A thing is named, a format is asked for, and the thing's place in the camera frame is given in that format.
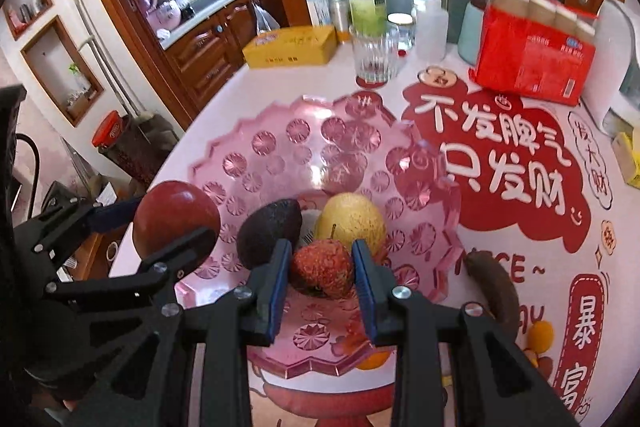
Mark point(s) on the ribbed glass tumbler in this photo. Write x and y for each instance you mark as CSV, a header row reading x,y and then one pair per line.
x,y
375,57

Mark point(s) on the white countertop appliance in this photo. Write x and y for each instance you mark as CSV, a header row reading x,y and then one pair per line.
x,y
610,57

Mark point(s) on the metal tin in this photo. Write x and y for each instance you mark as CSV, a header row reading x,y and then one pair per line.
x,y
340,14

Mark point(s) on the small glass jar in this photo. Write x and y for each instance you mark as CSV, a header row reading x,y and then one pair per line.
x,y
401,24

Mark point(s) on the red and white printed tablecloth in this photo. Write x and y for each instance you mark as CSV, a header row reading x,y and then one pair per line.
x,y
500,217

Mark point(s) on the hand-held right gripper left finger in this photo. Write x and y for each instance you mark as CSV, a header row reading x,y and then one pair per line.
x,y
272,297

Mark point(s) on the red apple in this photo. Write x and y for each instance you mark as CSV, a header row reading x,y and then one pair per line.
x,y
170,212

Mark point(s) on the red paper cup pack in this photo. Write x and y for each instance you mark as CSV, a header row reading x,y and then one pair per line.
x,y
530,57

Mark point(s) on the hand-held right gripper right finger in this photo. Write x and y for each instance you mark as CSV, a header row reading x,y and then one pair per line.
x,y
367,297

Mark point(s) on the white plastic bottle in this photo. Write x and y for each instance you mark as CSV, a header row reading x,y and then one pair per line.
x,y
430,32

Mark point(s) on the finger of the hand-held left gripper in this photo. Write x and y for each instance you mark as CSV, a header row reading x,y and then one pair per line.
x,y
170,254
117,213

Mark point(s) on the yellow pear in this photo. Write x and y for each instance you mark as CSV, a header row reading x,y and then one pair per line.
x,y
350,217

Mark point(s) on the pink pot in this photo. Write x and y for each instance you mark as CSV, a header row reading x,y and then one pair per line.
x,y
167,14

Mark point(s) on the yellow tissue box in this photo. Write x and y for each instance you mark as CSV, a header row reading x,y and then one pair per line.
x,y
630,162

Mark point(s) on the mint green cup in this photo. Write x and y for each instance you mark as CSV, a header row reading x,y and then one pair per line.
x,y
467,37

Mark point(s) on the large orange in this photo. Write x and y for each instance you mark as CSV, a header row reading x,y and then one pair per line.
x,y
374,359

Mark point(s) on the wooden kitchen cabinet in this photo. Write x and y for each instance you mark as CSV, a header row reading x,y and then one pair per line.
x,y
200,57

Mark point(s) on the red lychee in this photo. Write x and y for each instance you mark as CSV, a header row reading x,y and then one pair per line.
x,y
322,267

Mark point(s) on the yellow cardboard box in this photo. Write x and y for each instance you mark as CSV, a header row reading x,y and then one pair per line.
x,y
290,49

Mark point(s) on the brown overripe banana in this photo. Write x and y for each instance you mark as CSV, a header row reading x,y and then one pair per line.
x,y
495,297

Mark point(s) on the clear plastic bag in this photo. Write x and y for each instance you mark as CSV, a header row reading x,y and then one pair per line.
x,y
264,19

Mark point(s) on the red lid jar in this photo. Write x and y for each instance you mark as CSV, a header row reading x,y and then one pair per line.
x,y
107,129

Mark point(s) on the dark avocado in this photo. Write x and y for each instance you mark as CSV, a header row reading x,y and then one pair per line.
x,y
265,227

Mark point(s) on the white and blue carton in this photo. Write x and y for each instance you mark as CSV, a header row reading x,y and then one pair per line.
x,y
317,4

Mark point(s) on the red coaster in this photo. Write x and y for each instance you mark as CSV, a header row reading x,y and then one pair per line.
x,y
362,83

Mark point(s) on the pink glass fruit plate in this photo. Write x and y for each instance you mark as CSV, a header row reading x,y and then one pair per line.
x,y
300,142

